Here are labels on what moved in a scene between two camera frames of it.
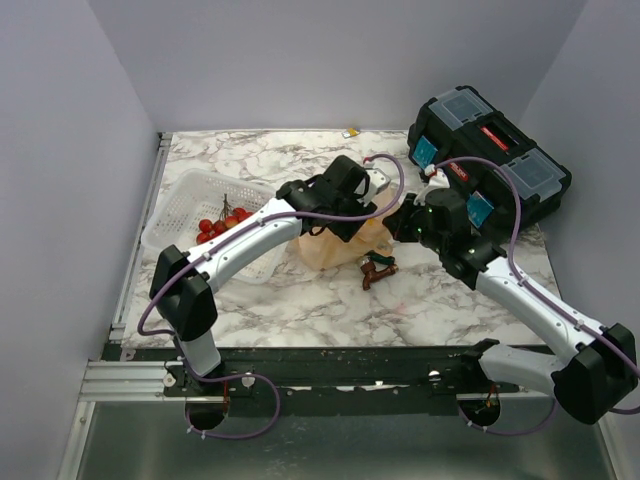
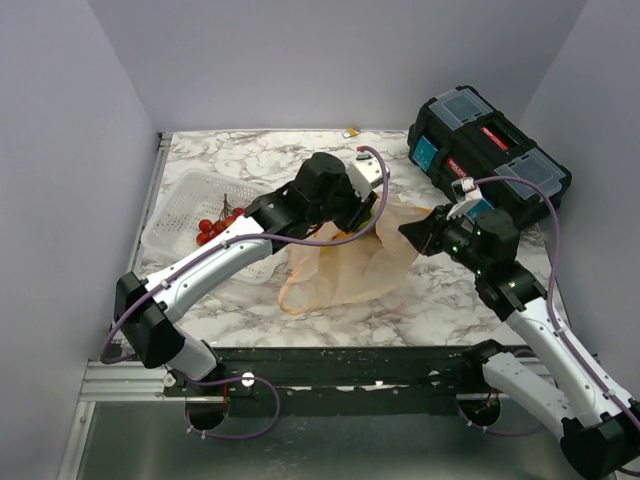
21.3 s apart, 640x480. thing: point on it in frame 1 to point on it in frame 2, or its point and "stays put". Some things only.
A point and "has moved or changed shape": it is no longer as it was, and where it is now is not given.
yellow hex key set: (351, 132) stays put
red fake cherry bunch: (229, 216) stays put
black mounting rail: (335, 382) stays put
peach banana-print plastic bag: (326, 249) has moved or changed shape
